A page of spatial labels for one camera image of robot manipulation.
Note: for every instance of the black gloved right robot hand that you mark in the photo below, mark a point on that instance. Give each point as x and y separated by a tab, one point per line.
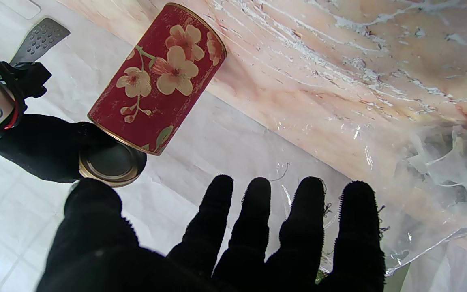
43	146

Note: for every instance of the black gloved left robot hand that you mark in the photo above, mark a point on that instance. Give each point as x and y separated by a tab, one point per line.
103	251

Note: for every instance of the red floral tea tin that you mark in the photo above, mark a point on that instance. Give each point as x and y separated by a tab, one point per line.
156	81

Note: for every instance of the clear plastic bag of tea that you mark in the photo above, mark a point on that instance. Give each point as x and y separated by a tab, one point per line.
440	182

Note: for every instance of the black slotted spatula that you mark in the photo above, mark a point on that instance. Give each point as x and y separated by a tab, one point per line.
39	40

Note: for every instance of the white printed backdrop cloth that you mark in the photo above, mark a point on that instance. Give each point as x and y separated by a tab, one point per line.
176	162

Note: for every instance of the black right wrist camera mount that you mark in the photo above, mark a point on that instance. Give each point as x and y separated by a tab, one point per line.
31	79

